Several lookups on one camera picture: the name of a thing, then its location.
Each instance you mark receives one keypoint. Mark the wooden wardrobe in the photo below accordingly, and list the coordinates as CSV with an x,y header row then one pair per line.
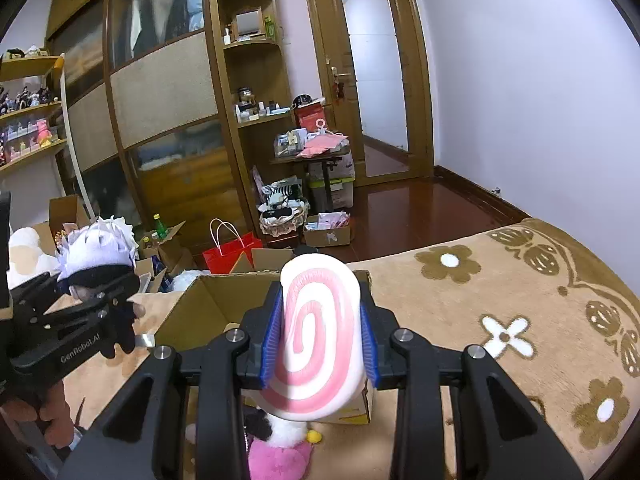
x,y
155,100

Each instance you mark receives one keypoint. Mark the green glass bottle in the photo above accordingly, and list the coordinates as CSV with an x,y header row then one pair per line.
x,y
160,227

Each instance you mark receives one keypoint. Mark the white curved pole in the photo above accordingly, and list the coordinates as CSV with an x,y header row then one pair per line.
x,y
72,150

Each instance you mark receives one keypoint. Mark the floral beige blanket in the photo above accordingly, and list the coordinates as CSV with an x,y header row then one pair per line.
x,y
450,310

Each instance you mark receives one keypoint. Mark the pink swirl plush roll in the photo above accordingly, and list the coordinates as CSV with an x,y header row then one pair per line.
x,y
320,335

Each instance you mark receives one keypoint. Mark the lace-trimmed basket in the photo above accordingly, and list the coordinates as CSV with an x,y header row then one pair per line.
x,y
285,222

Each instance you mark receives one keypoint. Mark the small folding table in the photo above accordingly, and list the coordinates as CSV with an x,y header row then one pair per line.
x,y
325,180

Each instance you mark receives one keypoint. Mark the wooden corner shelf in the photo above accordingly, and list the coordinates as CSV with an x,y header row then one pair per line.
x,y
260,130

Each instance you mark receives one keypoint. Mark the cardboard box with bottle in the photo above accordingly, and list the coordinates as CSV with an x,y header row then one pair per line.
x,y
172,255

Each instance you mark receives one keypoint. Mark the red hanging charm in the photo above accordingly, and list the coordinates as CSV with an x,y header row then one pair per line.
x,y
339,90

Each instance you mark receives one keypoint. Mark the wooden photo frame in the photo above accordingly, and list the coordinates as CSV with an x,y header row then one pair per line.
x,y
249,22

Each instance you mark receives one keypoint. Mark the tall cardboard box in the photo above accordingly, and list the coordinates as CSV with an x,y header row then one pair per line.
x,y
62,210

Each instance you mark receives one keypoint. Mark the striped black white plush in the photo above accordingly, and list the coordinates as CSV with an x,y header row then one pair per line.
x,y
282,192

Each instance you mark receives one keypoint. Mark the row of small figurines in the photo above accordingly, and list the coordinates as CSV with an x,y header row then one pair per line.
x,y
25,97

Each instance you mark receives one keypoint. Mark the pink plush toy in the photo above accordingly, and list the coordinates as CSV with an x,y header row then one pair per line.
x,y
277,460

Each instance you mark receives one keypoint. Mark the pink figure toy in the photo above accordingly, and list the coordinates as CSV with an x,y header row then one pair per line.
x,y
44,135

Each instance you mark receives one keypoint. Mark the black cap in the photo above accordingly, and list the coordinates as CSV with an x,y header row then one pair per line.
x,y
305,100

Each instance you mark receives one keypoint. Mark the pink paper envelope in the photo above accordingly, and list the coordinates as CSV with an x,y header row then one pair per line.
x,y
320,146

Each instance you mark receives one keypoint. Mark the red paper bag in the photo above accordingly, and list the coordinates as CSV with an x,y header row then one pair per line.
x,y
310,117

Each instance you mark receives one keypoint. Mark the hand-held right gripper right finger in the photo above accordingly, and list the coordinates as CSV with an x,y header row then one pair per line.
x,y
370,347

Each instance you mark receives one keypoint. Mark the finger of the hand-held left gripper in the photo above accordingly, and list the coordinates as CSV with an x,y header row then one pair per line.
x,y
60,295

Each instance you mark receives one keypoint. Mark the small green bottle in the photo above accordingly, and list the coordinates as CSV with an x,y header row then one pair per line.
x,y
270,27

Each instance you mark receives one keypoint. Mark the wooden door with glass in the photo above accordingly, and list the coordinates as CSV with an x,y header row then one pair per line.
x,y
325,35

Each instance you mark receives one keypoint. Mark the white-haired plush doll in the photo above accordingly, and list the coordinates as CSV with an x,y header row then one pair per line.
x,y
95,247

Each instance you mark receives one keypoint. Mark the red gift bag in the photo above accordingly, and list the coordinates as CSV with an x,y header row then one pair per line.
x,y
227,259

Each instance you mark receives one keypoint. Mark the clear plastic storage box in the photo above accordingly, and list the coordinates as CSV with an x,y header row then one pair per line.
x,y
342,185

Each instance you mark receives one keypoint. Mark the wall shelf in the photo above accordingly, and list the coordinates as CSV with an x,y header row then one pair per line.
x,y
30,67

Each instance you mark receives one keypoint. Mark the person's left hand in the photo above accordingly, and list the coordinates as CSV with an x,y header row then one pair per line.
x,y
35,412

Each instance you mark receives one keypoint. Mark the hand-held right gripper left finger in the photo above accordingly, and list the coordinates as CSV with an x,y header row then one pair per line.
x,y
267,345

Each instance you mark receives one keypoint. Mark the small cardboard box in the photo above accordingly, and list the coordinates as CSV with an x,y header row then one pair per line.
x,y
327,236

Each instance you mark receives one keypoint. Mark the white plush toy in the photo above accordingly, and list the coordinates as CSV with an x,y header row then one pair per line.
x,y
27,255

